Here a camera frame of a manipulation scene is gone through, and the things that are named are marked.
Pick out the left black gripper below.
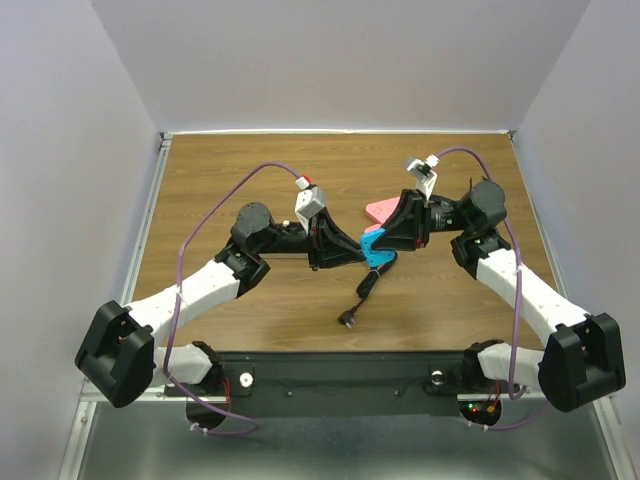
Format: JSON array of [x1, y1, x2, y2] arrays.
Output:
[[256, 207, 365, 272]]

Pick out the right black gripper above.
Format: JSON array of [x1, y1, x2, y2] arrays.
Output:
[[366, 188, 472, 251]]

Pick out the blue plug adapter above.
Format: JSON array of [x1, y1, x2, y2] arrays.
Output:
[[359, 228, 396, 268]]

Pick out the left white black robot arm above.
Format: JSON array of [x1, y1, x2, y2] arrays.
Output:
[[74, 202, 365, 408]]

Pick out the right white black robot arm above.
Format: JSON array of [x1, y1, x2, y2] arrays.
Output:
[[360, 179, 626, 412]]

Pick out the small pink plug adapter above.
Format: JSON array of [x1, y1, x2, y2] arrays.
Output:
[[364, 224, 382, 233]]

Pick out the pink triangular power socket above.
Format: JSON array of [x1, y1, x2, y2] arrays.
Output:
[[365, 196, 399, 224]]

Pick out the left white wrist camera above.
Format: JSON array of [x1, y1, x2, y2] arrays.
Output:
[[295, 186, 326, 224]]

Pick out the black power strip cord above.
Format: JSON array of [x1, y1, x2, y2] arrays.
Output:
[[338, 267, 386, 330]]

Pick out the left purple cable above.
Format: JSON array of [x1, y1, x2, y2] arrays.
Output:
[[162, 160, 312, 437]]

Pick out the purple cable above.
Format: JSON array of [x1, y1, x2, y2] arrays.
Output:
[[162, 160, 312, 437], [427, 146, 549, 432]]

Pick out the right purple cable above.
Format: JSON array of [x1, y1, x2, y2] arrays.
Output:
[[427, 146, 549, 432]]

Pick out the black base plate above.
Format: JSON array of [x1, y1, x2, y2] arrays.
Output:
[[189, 351, 507, 419]]

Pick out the aluminium frame rails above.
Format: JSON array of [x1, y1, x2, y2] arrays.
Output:
[[58, 130, 174, 480]]

